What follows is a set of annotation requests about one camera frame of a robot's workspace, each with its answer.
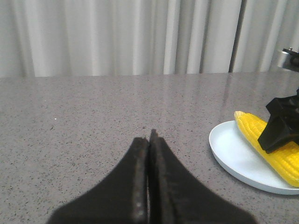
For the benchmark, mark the yellow plastic corn cob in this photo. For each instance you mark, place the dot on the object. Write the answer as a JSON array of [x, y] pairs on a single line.
[[285, 160]]

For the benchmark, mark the white pleated curtain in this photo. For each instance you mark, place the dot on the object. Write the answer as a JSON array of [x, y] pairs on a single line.
[[44, 38]]

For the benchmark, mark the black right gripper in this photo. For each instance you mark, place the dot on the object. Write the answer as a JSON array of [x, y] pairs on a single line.
[[282, 124]]

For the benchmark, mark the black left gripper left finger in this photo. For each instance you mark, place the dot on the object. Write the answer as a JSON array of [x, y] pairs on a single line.
[[120, 198]]

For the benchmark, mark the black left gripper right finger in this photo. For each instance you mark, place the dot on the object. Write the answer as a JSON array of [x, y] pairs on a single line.
[[177, 197]]

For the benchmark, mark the light blue round plate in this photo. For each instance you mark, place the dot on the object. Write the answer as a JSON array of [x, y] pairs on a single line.
[[235, 154]]

